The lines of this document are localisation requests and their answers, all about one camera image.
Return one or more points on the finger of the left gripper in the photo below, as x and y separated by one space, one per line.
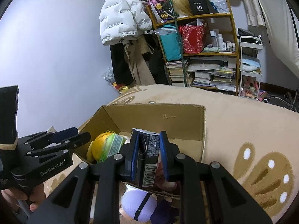
68 144
60 136

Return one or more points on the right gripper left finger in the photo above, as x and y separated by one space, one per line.
91 187

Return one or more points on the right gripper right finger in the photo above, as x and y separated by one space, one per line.
208 192

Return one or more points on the yellow plush pouch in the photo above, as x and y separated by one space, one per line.
96 147

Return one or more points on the green tissue pack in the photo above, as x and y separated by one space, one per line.
111 146

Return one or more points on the purple haired plush doll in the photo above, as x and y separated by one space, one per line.
142 206

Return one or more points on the small black carton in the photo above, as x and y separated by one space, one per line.
147 150

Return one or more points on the person left hand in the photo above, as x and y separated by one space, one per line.
12 195

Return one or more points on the beige patterned carpet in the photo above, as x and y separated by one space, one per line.
257 143

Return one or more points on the snack bag on floor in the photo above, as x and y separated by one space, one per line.
109 77

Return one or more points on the open cardboard box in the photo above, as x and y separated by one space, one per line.
184 125

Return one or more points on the beige trench coat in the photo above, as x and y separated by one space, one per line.
133 53

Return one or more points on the stack of books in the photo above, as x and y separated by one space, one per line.
177 75

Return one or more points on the white puffer jacket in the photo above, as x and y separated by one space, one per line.
122 21

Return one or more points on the teal shopping bag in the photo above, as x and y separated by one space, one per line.
170 43

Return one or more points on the wooden bookshelf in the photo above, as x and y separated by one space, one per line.
215 68

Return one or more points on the white utility cart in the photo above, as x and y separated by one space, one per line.
250 66

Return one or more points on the red gift bag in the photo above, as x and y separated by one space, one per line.
192 38

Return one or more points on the black printed tote bag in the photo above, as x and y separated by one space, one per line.
161 10

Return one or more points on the cream office chair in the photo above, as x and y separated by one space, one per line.
281 25

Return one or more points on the blonde wig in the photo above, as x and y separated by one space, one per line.
182 8

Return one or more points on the black box marked 40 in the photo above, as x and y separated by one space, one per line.
199 7

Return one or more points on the white wall socket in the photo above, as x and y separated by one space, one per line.
51 130

